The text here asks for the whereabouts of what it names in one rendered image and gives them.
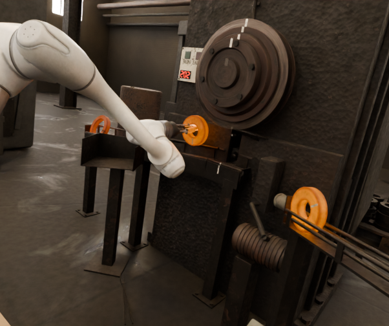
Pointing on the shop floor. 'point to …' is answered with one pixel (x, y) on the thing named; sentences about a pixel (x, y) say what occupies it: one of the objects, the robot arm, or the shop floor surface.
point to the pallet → (388, 222)
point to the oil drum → (141, 103)
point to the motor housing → (249, 270)
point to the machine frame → (291, 135)
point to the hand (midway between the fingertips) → (194, 127)
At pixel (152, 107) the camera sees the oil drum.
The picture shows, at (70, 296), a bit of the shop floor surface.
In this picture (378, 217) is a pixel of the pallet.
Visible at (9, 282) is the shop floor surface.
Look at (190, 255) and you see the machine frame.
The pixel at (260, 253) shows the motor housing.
